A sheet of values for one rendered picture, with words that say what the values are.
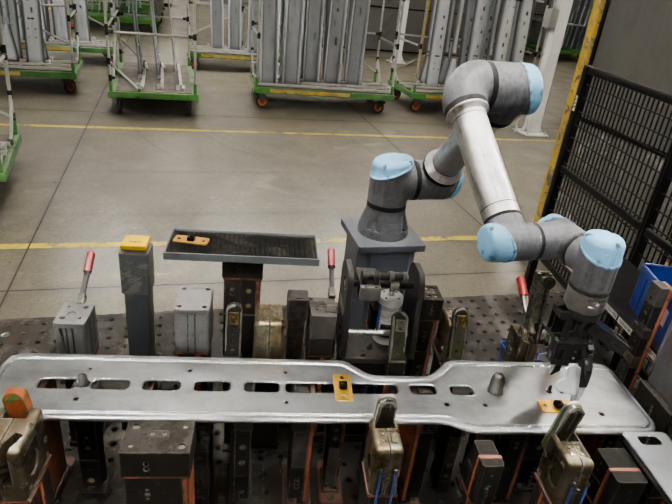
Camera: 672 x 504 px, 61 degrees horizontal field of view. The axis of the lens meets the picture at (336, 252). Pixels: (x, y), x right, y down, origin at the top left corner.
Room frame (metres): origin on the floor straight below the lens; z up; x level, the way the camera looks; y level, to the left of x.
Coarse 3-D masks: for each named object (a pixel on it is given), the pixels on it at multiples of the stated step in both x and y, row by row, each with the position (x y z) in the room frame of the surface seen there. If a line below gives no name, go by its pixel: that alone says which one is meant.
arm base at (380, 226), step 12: (372, 204) 1.54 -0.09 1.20; (372, 216) 1.53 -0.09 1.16; (384, 216) 1.52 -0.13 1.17; (396, 216) 1.52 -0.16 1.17; (360, 228) 1.54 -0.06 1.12; (372, 228) 1.52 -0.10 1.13; (384, 228) 1.51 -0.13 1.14; (396, 228) 1.52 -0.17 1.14; (384, 240) 1.50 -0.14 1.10; (396, 240) 1.51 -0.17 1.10
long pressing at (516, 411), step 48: (0, 384) 0.86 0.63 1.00; (192, 384) 0.92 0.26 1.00; (240, 384) 0.94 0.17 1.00; (384, 384) 0.99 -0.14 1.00; (432, 384) 1.01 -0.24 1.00; (480, 384) 1.03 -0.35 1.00; (528, 384) 1.04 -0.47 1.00; (480, 432) 0.88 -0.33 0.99; (528, 432) 0.90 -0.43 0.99; (576, 432) 0.91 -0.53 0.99
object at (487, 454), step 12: (480, 444) 0.85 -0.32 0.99; (492, 444) 0.86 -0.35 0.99; (480, 456) 0.82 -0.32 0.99; (492, 456) 0.82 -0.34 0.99; (468, 468) 0.84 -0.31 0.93; (480, 468) 0.80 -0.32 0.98; (492, 468) 0.80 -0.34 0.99; (468, 480) 0.83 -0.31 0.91; (480, 480) 0.80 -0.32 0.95; (492, 480) 0.80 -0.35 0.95; (468, 492) 0.82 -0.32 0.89; (480, 492) 0.80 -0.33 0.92; (492, 492) 0.80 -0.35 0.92
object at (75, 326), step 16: (64, 304) 1.07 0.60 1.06; (80, 304) 1.08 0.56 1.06; (64, 320) 1.01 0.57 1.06; (80, 320) 1.02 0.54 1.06; (64, 336) 1.00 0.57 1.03; (80, 336) 1.00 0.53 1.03; (96, 336) 1.07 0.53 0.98; (64, 352) 1.00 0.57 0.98; (80, 352) 1.00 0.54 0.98; (96, 352) 1.06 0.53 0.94; (64, 448) 0.99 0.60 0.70
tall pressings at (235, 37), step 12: (216, 0) 10.24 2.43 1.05; (228, 0) 10.44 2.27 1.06; (240, 0) 10.27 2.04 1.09; (240, 12) 10.26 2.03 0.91; (216, 24) 10.20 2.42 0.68; (240, 24) 10.24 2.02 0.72; (216, 36) 10.20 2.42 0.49; (228, 36) 10.18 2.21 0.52; (240, 36) 10.23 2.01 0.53; (228, 48) 10.17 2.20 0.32; (240, 48) 10.21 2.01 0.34
